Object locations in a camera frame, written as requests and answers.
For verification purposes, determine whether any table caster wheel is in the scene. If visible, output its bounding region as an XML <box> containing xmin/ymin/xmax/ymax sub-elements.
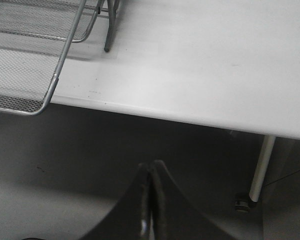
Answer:
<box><xmin>234</xmin><ymin>198</ymin><xmax>251</xmax><ymax>213</ymax></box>

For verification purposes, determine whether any grey metal rack frame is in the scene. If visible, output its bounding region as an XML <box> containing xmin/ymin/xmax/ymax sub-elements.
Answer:
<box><xmin>99</xmin><ymin>0</ymin><xmax>120</xmax><ymax>53</ymax></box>

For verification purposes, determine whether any white table leg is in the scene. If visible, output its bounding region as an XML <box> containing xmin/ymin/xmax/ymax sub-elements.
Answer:
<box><xmin>248</xmin><ymin>135</ymin><xmax>276</xmax><ymax>203</ymax></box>

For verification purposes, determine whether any silver mesh tray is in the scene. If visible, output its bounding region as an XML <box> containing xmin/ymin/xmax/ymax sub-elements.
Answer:
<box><xmin>72</xmin><ymin>0</ymin><xmax>104</xmax><ymax>43</ymax></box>
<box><xmin>0</xmin><ymin>0</ymin><xmax>85</xmax><ymax>116</ymax></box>

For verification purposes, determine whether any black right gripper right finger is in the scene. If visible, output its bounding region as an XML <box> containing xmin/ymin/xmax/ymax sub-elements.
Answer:
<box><xmin>149</xmin><ymin>160</ymin><xmax>234</xmax><ymax>240</ymax></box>

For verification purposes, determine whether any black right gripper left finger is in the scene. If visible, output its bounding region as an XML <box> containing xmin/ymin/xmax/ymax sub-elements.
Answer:
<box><xmin>81</xmin><ymin>163</ymin><xmax>152</xmax><ymax>240</ymax></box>

